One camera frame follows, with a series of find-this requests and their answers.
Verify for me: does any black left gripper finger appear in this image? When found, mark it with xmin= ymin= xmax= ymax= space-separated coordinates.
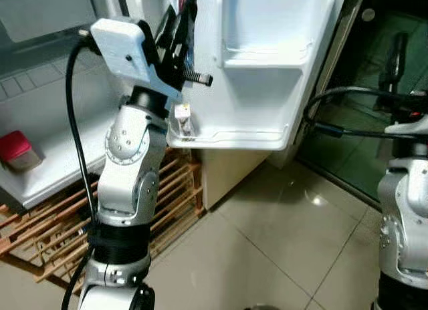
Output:
xmin=158 ymin=13 xmax=180 ymax=43
xmin=179 ymin=0 xmax=199 ymax=42

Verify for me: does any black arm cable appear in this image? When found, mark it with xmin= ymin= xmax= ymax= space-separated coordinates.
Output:
xmin=62 ymin=31 xmax=101 ymax=310
xmin=303 ymin=86 xmax=428 ymax=140

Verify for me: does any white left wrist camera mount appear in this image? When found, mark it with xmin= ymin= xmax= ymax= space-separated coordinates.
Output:
xmin=90 ymin=17 xmax=183 ymax=100

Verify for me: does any red lidded container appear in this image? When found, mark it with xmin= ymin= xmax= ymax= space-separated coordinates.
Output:
xmin=0 ymin=131 xmax=43 ymax=172

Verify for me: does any small white bottle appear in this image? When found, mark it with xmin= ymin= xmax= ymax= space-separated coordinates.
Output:
xmin=173 ymin=103 xmax=195 ymax=134

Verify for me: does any wooden slatted rack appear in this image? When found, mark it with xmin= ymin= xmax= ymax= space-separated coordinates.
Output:
xmin=0 ymin=146 xmax=205 ymax=291

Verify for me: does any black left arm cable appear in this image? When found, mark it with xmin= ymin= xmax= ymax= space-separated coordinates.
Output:
xmin=62 ymin=31 xmax=101 ymax=310

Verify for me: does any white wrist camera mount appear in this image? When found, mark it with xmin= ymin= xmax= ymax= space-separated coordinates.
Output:
xmin=385 ymin=113 xmax=428 ymax=141
xmin=90 ymin=17 xmax=183 ymax=100

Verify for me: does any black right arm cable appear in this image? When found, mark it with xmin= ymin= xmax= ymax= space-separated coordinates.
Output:
xmin=303 ymin=86 xmax=428 ymax=140

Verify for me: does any small fridge door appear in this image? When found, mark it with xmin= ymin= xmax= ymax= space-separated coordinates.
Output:
xmin=167 ymin=0 xmax=348 ymax=152

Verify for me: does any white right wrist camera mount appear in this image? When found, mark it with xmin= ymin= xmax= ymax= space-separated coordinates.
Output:
xmin=385 ymin=113 xmax=428 ymax=141

